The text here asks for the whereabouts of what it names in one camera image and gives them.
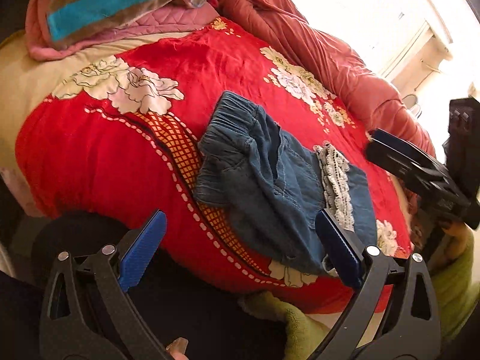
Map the person's right hand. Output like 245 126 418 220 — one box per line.
408 192 470 272

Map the person's left hand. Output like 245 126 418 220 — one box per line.
166 337 188 360

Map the green fleece jacket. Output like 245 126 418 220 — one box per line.
239 227 480 360

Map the red floral blanket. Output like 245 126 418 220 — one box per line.
16 18 412 313

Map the rust red rolled duvet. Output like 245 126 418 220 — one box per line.
218 0 435 155

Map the cream bed sheet mattress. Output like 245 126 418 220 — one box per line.
1 30 186 218

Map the pink quilted pillow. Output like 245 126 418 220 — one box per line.
25 0 218 62

